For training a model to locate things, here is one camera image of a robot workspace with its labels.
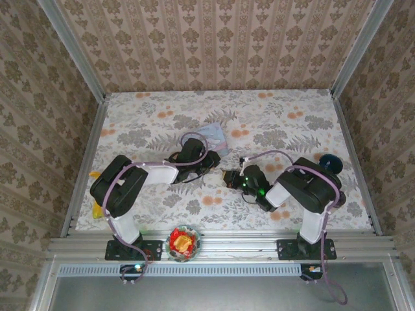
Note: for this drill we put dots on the floral print tablecloth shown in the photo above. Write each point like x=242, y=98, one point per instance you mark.
x=162, y=113

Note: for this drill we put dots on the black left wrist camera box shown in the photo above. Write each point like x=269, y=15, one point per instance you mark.
x=214, y=159

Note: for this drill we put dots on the aluminium frame post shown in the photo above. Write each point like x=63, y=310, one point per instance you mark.
x=73, y=52
x=355, y=48

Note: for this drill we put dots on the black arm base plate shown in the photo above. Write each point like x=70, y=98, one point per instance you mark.
x=152, y=249
x=285, y=249

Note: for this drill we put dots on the yellow wrapped candy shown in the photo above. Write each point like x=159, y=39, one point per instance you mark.
x=182, y=242

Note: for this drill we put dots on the grey metal panel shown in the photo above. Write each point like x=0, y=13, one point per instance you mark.
x=227, y=294

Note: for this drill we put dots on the yellow banana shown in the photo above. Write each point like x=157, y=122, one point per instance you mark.
x=96, y=212

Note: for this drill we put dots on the red wrapped candy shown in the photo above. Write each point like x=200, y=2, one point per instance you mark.
x=176, y=233

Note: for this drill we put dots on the dark blue round object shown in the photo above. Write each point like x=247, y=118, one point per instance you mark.
x=331, y=163

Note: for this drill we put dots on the aluminium front rail beam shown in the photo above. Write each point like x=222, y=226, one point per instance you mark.
x=233, y=244

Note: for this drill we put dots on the patterned bowl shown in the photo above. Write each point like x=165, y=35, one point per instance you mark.
x=194, y=256

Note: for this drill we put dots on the aluminium table side rail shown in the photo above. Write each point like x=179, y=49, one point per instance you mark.
x=356, y=162
x=87, y=162

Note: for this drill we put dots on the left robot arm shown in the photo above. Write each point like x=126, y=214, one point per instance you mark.
x=120, y=191

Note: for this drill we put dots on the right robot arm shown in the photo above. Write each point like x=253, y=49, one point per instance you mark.
x=311, y=191

